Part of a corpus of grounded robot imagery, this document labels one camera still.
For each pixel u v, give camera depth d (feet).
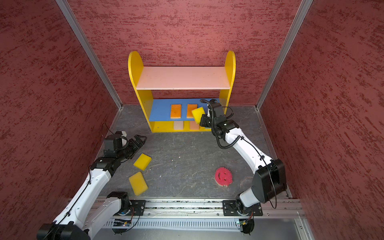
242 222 2.35
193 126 3.43
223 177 2.67
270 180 1.36
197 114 2.75
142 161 2.94
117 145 2.04
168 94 3.82
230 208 2.43
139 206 2.43
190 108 3.28
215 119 2.00
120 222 2.38
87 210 1.47
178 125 3.34
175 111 3.16
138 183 2.67
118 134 2.38
